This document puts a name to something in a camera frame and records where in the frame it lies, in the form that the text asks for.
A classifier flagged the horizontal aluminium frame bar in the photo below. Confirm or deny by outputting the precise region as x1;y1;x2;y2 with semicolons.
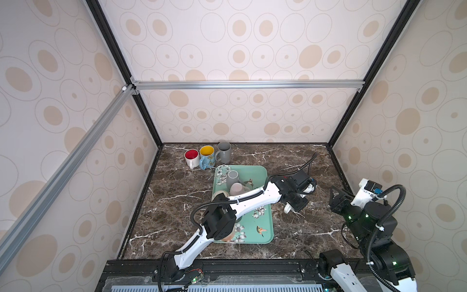
135;79;365;90

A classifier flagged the blue butterfly mug yellow inside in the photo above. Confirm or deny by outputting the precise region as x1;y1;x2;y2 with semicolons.
199;146;216;170

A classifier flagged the left black frame post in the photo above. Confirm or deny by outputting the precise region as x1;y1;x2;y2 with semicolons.
85;0;164;148

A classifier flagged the cream mug orange handle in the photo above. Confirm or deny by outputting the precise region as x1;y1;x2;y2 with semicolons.
221;231;235;242

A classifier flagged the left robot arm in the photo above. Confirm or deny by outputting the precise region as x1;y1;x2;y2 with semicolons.
158;153;317;283

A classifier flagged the mint green floral tray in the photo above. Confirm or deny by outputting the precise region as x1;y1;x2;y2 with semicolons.
212;165;274;245

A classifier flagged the right black frame post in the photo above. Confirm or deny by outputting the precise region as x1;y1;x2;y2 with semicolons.
328;0;422;149

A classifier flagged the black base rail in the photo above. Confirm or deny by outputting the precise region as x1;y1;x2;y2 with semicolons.
95;259;343;292

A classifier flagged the large white mug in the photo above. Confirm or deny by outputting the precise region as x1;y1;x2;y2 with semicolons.
284;203;294;214

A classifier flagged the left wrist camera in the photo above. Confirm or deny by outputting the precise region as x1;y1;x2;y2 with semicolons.
302;183;316;194

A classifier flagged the cream beige mug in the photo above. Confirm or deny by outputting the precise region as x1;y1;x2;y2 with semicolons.
211;190;229;201

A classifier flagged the small light grey mug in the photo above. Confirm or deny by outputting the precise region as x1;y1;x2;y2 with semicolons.
226;170;241;189

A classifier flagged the tall dark grey mug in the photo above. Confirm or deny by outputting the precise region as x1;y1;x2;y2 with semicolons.
215;142;232;164

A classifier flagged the white mug red inside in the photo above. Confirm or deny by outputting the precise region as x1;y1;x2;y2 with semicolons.
184;149;200;170

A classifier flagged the black frame post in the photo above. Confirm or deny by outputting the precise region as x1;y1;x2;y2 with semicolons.
85;0;164;148
328;0;422;149

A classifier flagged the left diagonal aluminium bar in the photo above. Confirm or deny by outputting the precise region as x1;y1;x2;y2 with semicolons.
1;84;136;273

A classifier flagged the pale pink mug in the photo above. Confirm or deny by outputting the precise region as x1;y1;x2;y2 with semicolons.
229;182;251;197

